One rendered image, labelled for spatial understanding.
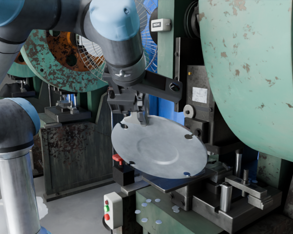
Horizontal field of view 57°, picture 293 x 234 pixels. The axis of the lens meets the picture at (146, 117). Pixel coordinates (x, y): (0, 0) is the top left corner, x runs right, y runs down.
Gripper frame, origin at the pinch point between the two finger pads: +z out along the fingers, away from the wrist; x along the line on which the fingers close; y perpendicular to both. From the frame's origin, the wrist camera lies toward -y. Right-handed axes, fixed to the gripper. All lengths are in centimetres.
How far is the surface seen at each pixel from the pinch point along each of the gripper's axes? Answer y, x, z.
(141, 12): 18, -97, 39
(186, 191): -11.1, 6.8, 37.2
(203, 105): -16.2, -20.3, 21.5
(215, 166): -22.0, -5.1, 41.5
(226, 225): -24.3, 17.8, 34.8
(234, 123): -20.8, 3.6, -6.4
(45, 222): 89, 6, 141
